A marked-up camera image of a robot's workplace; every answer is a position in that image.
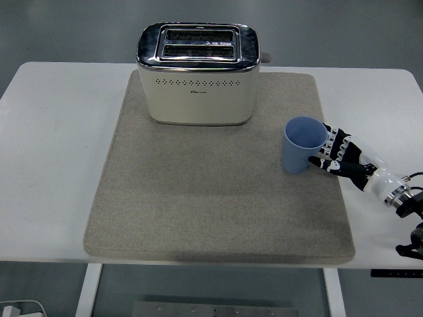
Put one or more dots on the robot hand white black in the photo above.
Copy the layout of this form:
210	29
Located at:
380	175

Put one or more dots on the blue ribbed plastic cup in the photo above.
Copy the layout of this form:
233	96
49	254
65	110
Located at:
297	155

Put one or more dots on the black table control panel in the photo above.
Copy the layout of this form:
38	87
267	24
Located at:
396	273

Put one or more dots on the white table leg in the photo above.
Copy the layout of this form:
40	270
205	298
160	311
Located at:
334	294
87	290

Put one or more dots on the beige felt table mat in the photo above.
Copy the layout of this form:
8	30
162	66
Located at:
198	198

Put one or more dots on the cream and chrome toaster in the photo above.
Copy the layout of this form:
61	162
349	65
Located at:
198	102

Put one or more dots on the grey metal plate with screws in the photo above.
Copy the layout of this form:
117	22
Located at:
215	310

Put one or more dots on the white box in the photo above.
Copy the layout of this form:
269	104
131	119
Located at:
23	308

